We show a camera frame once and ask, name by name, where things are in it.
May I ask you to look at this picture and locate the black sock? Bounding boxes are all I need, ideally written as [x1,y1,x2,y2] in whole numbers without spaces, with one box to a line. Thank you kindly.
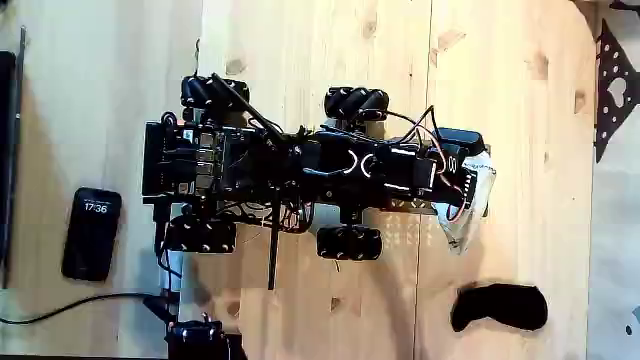
[449,282,550,334]

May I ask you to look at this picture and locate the black smartphone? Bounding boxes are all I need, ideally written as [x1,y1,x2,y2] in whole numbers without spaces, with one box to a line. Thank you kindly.
[60,186,123,283]

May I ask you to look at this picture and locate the black mecanum wheel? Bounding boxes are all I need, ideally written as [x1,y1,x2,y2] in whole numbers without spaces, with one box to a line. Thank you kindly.
[323,86,390,123]
[164,214,238,254]
[180,74,250,110]
[316,224,384,261]

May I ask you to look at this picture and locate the black monitor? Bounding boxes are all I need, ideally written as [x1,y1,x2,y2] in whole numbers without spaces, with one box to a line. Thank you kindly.
[0,49,18,266]

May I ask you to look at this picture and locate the black mobile robot chassis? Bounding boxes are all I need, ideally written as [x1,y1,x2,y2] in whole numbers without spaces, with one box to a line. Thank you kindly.
[141,110,394,236]

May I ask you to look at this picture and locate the white sock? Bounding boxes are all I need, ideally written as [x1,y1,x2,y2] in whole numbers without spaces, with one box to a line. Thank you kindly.
[432,152,498,256]

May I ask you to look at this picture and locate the black antenna rod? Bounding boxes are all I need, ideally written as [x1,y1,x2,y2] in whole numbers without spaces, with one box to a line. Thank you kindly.
[210,72,289,146]
[267,187,282,292]

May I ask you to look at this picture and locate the black oval camera box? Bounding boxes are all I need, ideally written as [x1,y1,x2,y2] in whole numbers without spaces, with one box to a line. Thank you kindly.
[434,127,487,157]

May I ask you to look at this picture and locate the thin dark bar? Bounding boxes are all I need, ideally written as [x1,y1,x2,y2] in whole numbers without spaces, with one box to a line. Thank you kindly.
[1,25,27,290]

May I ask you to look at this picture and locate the pale grey cylinder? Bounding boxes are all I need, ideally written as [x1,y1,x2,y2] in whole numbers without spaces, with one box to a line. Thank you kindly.
[159,249,184,292]

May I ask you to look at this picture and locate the black perforated star ornament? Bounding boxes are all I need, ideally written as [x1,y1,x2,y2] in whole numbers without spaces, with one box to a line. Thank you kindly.
[593,18,640,164]

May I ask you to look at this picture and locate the black power cable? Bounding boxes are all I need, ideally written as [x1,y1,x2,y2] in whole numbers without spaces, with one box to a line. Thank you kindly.
[0,292,180,326]

